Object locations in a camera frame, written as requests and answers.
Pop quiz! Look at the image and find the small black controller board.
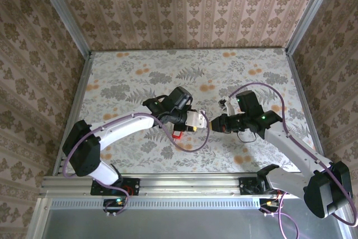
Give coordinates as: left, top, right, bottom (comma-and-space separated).
258, 198, 280, 209
103, 198, 125, 209

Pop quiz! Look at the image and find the grey metal panel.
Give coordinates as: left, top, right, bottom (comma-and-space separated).
41, 208, 345, 239

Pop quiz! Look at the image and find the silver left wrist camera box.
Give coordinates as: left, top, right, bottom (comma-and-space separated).
186, 109, 209, 131

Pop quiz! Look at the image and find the purple cable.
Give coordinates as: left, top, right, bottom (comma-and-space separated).
229, 82, 358, 239
62, 110, 211, 217

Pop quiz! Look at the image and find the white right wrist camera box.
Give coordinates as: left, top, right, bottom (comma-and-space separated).
218, 97, 238, 116

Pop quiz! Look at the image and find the thin black cable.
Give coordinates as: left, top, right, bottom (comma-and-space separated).
236, 130, 257, 144

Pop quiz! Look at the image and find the aluminium table edge rail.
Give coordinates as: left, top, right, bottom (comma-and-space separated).
53, 51, 95, 177
285, 50, 325, 161

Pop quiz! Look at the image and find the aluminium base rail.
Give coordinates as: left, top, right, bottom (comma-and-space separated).
39, 176, 308, 198

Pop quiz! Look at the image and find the slotted grey cable duct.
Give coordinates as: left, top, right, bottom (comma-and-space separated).
49, 197, 263, 209

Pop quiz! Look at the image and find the aluminium frame post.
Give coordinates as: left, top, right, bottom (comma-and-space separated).
285, 0, 341, 55
31, 0, 93, 55

